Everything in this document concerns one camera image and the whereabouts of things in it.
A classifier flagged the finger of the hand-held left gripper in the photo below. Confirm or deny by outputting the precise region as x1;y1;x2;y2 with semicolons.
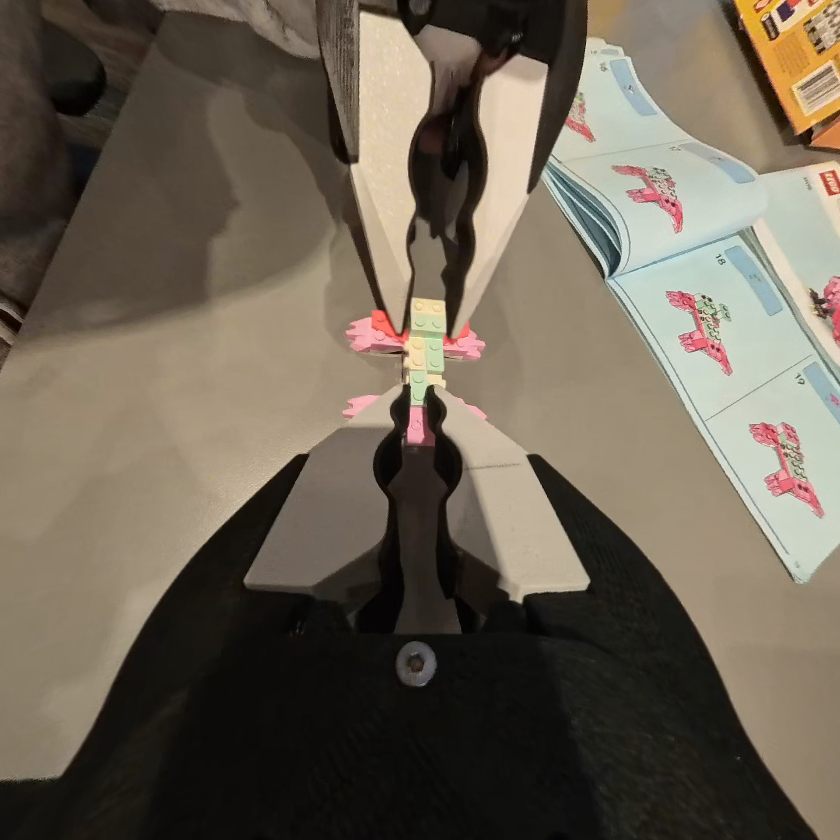
351;12;437;334
441;56;551;339

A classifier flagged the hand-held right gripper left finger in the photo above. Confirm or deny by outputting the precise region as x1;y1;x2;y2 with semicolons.
243;384;411;624

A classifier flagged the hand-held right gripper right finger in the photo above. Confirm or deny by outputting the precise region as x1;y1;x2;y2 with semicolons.
427;386;592;621

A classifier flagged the pastel toy brick assembly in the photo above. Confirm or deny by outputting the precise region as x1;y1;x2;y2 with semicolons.
402;297;452;448

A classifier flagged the pink toy brick model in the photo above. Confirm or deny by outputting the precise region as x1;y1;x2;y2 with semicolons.
340;308;492;424

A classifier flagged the grey desk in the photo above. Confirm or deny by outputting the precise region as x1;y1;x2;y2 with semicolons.
0;0;840;840

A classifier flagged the open light blue instruction booklet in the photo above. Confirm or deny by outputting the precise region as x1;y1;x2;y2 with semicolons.
541;36;840;585

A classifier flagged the orange toy brick box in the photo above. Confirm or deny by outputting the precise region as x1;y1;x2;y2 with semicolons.
731;0;840;155

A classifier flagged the closed light blue instruction booklet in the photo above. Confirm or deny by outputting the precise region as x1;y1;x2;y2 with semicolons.
753;163;840;368

